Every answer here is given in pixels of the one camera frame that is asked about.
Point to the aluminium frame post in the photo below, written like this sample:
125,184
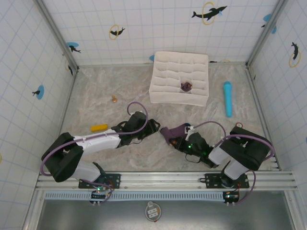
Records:
58,36
265,33

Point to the light blue cylindrical tool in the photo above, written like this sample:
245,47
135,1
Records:
227,98

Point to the small gold pawn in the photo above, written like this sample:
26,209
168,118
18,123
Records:
114,99

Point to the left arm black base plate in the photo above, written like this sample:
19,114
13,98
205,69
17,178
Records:
115,179

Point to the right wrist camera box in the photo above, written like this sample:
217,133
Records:
189,129

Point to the aluminium mounting rail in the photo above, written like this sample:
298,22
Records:
156,178

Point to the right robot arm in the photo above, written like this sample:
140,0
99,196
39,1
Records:
249,151

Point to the white fabric divided organizer box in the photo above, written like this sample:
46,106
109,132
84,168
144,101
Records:
168,72

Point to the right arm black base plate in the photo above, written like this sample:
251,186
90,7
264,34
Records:
211,179

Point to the purple sock with striped cuff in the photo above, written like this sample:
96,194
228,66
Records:
185,87

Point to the yellow oblong object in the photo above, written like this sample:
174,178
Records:
98,127

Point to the purple sock with orange cuff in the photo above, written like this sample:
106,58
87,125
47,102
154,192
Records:
176,131

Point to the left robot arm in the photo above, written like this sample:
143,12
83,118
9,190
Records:
62,160

